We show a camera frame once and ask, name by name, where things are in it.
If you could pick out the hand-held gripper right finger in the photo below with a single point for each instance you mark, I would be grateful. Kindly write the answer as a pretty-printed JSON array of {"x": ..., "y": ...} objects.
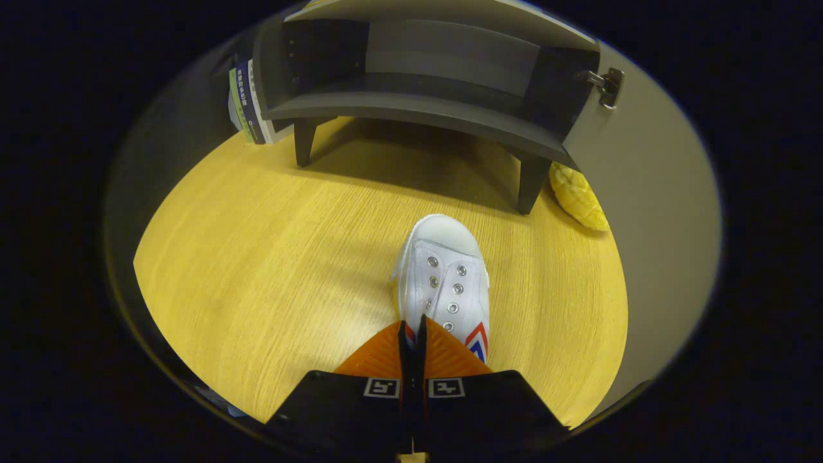
[{"x": 482, "y": 411}]

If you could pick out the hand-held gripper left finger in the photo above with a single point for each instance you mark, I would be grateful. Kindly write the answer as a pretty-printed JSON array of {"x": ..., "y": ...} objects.
[{"x": 347, "y": 411}]

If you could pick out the white canvas shoe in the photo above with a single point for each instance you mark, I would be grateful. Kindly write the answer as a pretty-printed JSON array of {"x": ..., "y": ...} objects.
[{"x": 443, "y": 257}]

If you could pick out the yellow round soft toy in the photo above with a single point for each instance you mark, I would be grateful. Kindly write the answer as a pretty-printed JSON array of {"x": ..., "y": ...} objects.
[{"x": 578, "y": 196}]

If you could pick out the beige shoe cabinet door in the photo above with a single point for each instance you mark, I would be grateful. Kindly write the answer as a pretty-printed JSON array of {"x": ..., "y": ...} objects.
[{"x": 656, "y": 225}]

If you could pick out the metal cabinet door hinge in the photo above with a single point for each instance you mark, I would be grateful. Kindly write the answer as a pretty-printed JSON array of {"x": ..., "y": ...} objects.
[{"x": 607, "y": 87}]

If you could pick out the dark blue book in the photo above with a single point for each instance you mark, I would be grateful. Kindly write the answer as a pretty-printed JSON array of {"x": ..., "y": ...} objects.
[{"x": 247, "y": 103}]

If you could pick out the grey shoe cabinet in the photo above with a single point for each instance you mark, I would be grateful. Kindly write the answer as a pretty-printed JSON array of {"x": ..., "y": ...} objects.
[{"x": 418, "y": 109}]

